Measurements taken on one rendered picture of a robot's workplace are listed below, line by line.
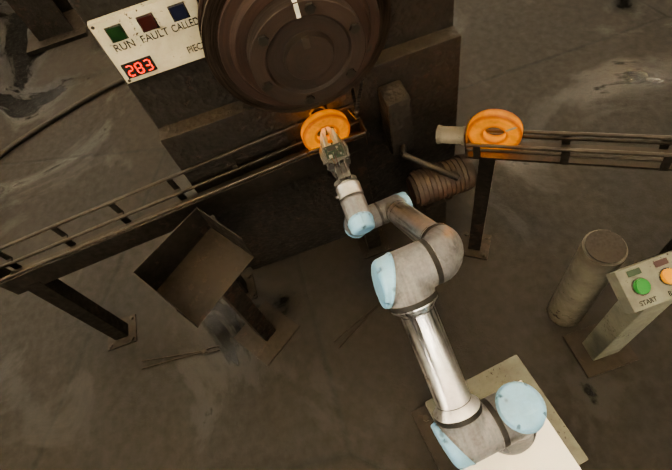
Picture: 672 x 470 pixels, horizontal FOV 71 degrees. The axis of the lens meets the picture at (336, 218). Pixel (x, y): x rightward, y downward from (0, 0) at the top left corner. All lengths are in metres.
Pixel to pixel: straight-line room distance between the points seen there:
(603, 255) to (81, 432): 1.98
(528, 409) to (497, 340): 0.70
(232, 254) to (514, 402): 0.88
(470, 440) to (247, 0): 1.10
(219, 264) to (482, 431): 0.86
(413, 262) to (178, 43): 0.81
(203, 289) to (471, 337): 1.02
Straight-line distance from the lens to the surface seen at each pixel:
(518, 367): 1.59
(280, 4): 1.10
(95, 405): 2.27
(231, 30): 1.17
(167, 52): 1.37
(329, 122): 1.47
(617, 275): 1.41
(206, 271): 1.51
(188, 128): 1.49
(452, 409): 1.20
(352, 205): 1.34
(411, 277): 1.07
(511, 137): 1.50
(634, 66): 2.91
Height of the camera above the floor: 1.82
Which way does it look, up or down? 56 degrees down
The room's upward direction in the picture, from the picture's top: 18 degrees counter-clockwise
